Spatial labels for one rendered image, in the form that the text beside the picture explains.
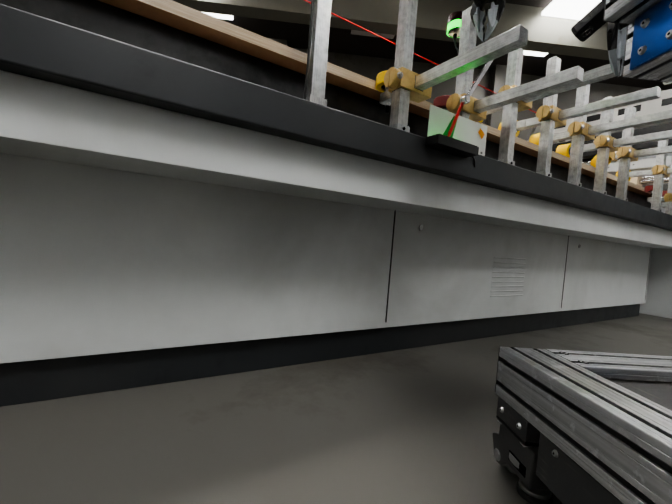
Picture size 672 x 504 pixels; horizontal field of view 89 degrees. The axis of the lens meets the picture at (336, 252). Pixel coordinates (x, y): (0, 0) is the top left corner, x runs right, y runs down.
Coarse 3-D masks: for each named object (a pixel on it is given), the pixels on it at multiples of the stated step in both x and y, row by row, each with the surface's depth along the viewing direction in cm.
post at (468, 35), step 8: (464, 16) 105; (464, 24) 105; (472, 24) 103; (464, 32) 104; (472, 32) 104; (464, 40) 104; (472, 40) 104; (464, 48) 104; (464, 72) 104; (472, 72) 105; (456, 80) 106; (464, 80) 104; (472, 80) 105; (456, 88) 106; (464, 88) 104; (464, 112) 104
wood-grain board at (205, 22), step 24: (120, 0) 73; (144, 0) 73; (168, 0) 75; (168, 24) 80; (192, 24) 79; (216, 24) 80; (240, 48) 88; (264, 48) 87; (288, 48) 90; (336, 72) 98; (528, 144) 152; (648, 192) 230
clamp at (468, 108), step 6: (450, 96) 104; (456, 96) 102; (450, 102) 104; (456, 102) 102; (474, 102) 105; (450, 108) 104; (456, 108) 103; (462, 108) 103; (468, 108) 104; (474, 114) 106; (480, 114) 107; (486, 114) 109; (474, 120) 111; (480, 120) 110
